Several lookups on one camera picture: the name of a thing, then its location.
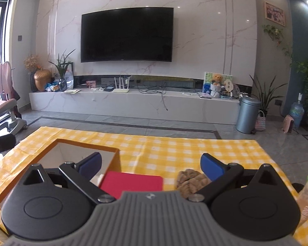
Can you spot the blue snack bags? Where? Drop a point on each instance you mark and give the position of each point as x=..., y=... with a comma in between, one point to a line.
x=52, y=87

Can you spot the teddy bear bouquet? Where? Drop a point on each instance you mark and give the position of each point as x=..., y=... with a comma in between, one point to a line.
x=216, y=84

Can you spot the brown fuzzy cloth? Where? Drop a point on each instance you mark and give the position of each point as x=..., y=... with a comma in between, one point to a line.
x=190, y=182

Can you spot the woven basket bag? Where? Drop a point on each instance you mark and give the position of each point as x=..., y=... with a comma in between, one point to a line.
x=260, y=123

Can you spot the pink card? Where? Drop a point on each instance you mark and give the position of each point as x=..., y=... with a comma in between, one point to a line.
x=91, y=84

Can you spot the wall switch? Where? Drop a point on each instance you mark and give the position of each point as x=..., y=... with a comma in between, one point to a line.
x=20, y=38

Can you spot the white blue plastic bag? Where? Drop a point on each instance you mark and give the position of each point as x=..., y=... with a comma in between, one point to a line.
x=69, y=80

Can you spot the white round fan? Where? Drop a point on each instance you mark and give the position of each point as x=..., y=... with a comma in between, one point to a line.
x=228, y=85

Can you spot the small black box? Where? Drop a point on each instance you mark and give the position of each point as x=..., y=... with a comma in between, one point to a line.
x=108, y=89

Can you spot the framed wall picture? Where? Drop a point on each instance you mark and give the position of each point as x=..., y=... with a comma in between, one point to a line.
x=274, y=14

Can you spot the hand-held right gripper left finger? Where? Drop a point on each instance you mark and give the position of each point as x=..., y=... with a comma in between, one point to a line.
x=89, y=164

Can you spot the marble television cabinet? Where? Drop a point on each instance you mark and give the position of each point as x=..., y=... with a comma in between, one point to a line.
x=133, y=105

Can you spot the green blue painting board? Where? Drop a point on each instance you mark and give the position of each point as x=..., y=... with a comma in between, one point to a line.
x=206, y=80

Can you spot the small round decor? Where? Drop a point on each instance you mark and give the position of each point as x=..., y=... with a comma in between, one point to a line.
x=236, y=90

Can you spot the blue water jug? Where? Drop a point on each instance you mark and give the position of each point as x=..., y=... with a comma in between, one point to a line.
x=297, y=112

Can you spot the golden acorn ornament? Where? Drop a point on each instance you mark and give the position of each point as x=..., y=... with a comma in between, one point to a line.
x=42, y=80

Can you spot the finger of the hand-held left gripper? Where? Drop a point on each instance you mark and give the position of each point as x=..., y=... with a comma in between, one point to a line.
x=2, y=144

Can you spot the orange cardboard box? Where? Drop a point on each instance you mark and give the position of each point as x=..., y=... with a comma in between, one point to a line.
x=66, y=151

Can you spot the purple notebook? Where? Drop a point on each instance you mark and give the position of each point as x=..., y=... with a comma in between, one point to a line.
x=205, y=96

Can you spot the black curved television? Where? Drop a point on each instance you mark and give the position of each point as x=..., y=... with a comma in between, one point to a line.
x=127, y=34

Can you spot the green plant in glass vase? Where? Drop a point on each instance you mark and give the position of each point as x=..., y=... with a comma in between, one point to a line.
x=63, y=69

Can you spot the white papers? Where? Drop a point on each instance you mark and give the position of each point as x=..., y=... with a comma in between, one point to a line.
x=71, y=91

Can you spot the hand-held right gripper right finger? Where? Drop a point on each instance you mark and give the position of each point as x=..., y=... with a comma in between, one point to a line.
x=211, y=167

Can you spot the dried flowers in vase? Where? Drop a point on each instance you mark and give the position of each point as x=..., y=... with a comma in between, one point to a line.
x=32, y=62

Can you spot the hanging vine plant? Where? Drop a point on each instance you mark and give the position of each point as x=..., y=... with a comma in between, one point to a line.
x=276, y=34

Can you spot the yellow checkered tablecloth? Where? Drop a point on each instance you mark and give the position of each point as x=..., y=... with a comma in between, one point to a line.
x=156, y=156

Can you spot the grey trash can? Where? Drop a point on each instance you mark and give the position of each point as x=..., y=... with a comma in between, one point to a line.
x=247, y=115

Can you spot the black round waste bin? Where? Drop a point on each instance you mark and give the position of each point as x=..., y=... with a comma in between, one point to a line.
x=297, y=187

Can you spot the long-leaf potted plant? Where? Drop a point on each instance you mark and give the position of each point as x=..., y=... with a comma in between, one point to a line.
x=265, y=100

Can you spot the white router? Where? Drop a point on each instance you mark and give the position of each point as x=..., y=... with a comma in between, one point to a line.
x=121, y=90

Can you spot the red lidded box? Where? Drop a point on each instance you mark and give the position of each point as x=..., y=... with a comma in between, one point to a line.
x=133, y=182

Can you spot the pink desk chair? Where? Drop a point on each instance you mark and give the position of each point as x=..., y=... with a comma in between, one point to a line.
x=2, y=82

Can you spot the wall outlet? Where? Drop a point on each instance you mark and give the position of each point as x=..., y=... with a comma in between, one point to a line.
x=278, y=102

